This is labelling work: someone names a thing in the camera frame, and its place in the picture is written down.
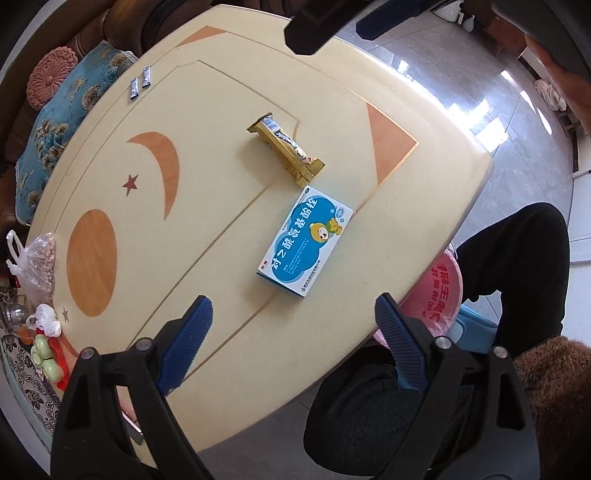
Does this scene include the yellow candy wrapper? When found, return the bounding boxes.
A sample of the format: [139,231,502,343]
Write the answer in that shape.
[247,112,325,188]

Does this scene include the blue medicine box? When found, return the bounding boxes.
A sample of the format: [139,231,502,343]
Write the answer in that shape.
[257,186,353,298]

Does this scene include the pink trash bin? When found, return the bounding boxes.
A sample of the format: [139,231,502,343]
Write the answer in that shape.
[399,249,463,338]

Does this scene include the person's right hand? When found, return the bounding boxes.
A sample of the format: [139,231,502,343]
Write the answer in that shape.
[525,35,591,136]

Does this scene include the floral patterned cloth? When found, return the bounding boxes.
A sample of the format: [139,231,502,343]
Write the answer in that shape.
[1,285,60,448]

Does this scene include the blue plastic stool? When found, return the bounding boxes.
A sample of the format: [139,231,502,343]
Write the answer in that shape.
[447,305,497,353]

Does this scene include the green plastic toy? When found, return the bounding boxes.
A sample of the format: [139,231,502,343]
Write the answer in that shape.
[30,334,64,384]

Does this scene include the white plastic bag knot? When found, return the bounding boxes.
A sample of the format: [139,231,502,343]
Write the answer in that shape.
[25,304,62,338]

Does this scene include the person's black trouser legs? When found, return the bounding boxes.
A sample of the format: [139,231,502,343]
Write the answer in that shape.
[304,203,570,479]

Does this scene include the bag of peanuts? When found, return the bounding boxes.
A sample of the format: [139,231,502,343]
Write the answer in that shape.
[6,230,56,308]

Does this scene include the blue floral cushion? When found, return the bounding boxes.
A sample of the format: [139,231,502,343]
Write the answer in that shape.
[15,41,137,226]

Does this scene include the pink crochet round cushion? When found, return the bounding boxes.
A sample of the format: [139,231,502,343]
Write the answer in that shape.
[26,46,78,111]

